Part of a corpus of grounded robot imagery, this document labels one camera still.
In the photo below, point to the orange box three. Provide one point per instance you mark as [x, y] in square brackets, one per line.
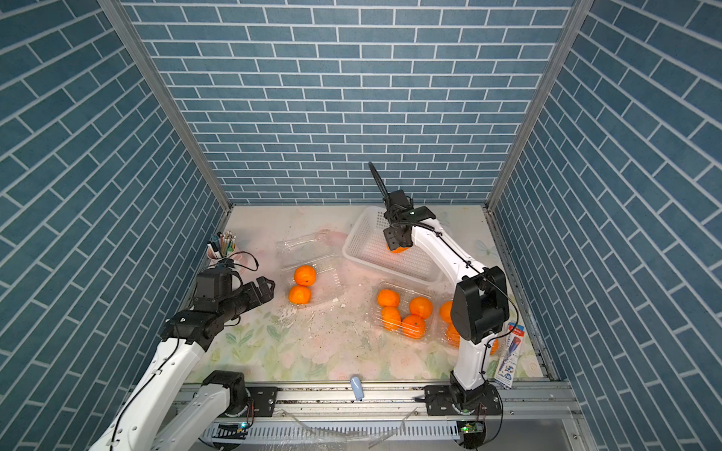
[299, 295]
[452, 336]
[391, 319]

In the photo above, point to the pink metal pen bucket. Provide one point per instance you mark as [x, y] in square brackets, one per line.
[221, 248]

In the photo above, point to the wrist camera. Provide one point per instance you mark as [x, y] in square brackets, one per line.
[214, 286]
[397, 203]

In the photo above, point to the orange box two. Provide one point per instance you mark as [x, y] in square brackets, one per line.
[397, 250]
[422, 307]

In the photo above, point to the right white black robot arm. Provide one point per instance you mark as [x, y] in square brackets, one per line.
[480, 306]

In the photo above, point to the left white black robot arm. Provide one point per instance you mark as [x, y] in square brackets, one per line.
[185, 339]

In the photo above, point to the clear plastic clamshell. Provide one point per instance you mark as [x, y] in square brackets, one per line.
[434, 325]
[318, 250]

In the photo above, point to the blue white packaged item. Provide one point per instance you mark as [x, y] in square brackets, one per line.
[509, 360]

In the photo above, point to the orange box one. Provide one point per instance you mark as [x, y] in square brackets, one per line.
[305, 276]
[388, 298]
[445, 312]

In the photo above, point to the orange middle box four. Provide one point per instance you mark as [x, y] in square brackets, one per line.
[414, 326]

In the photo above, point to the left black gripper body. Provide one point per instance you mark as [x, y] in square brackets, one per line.
[239, 302]

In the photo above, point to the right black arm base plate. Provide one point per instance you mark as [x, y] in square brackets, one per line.
[447, 400]

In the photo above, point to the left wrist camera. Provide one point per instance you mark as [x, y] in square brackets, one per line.
[214, 286]

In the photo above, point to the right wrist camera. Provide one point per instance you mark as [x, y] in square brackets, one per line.
[397, 203]

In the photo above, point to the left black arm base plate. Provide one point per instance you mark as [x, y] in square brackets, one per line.
[258, 401]

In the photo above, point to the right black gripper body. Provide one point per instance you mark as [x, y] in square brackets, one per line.
[390, 239]

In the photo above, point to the small light blue cylinder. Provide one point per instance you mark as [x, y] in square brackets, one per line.
[357, 388]

